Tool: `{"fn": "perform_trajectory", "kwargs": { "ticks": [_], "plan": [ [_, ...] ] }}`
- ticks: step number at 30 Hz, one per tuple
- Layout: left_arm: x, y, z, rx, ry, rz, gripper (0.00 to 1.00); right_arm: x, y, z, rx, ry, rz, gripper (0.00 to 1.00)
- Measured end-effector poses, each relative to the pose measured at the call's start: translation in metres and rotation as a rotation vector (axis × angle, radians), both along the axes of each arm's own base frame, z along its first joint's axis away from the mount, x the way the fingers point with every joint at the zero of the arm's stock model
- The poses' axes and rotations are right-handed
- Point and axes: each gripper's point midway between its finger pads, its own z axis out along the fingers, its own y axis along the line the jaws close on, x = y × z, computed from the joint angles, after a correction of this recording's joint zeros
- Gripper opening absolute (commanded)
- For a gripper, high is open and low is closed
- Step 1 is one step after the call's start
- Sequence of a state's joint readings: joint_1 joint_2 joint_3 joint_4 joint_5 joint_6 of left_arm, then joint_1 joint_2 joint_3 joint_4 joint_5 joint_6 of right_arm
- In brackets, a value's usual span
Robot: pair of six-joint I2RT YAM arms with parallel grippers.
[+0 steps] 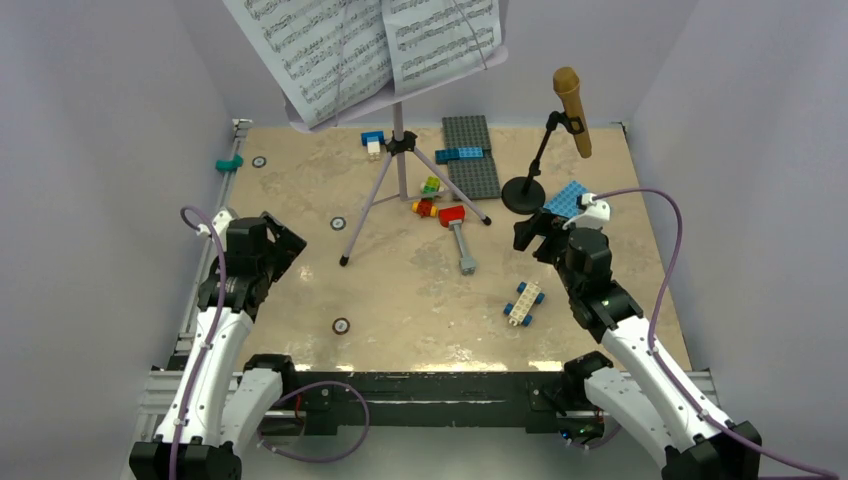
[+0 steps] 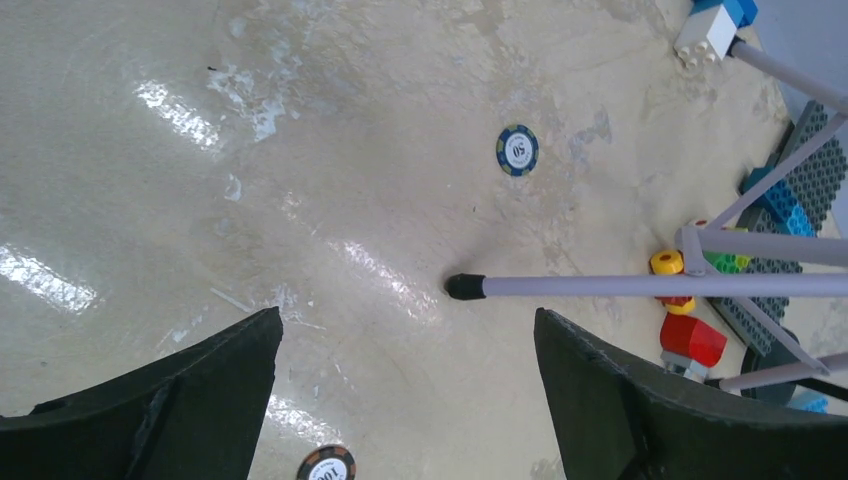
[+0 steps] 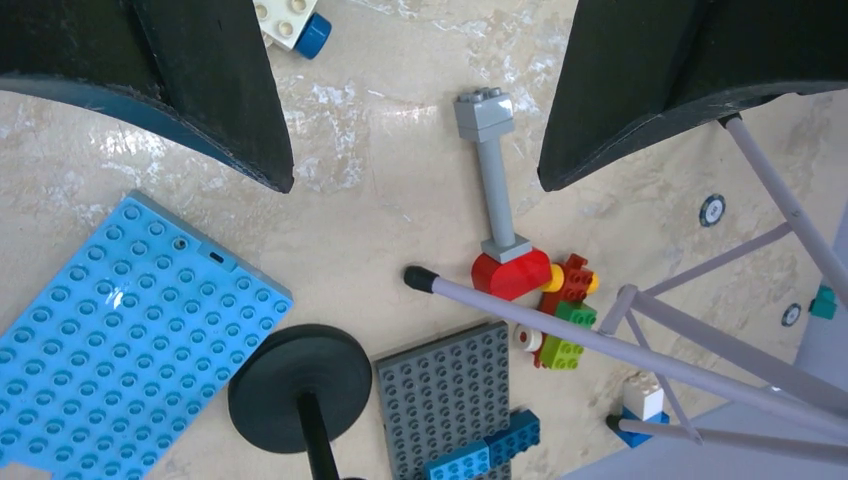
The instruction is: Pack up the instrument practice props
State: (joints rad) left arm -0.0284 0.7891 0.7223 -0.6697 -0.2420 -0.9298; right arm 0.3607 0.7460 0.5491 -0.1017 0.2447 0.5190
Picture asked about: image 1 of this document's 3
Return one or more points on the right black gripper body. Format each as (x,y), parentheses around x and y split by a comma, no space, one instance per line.
(552,248)

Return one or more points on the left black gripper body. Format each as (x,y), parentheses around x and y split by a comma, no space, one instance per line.
(281,251)

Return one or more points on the black microphone stand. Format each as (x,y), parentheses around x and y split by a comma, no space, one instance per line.
(524,195)

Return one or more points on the gold microphone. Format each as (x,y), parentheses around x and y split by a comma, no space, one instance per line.
(566,85)

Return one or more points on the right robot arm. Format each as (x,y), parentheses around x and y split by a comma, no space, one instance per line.
(654,400)

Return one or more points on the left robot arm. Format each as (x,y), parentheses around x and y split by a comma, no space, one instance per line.
(213,414)

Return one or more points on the light blue lego baseplate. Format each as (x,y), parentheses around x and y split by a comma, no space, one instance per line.
(566,202)

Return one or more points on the white blue lego car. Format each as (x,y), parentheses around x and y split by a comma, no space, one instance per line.
(519,312)

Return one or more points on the dark grey lego baseplate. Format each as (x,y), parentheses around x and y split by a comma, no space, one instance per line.
(474,172)

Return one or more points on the red and grey lego hammer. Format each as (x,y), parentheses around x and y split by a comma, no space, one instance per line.
(452,218)

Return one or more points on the blue and white lego brick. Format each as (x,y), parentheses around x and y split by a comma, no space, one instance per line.
(373,141)

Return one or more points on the green yellow lego brick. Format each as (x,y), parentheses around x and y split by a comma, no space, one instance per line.
(432,186)

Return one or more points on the red yellow lego piece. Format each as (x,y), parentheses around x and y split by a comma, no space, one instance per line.
(424,208)

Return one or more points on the blue lego bricks on baseplate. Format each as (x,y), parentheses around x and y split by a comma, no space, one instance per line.
(444,156)

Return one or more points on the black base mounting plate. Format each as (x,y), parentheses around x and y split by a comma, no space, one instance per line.
(536,402)

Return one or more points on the left sheet music page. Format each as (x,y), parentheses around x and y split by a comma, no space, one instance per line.
(325,55)

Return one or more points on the sheet music page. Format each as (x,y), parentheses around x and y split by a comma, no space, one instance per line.
(433,41)
(325,55)

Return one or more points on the right sheet music page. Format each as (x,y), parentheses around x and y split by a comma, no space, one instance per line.
(433,41)

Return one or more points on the teal clamp on rail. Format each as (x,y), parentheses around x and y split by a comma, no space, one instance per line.
(232,164)

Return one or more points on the aluminium frame rail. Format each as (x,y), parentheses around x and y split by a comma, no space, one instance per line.
(146,422)

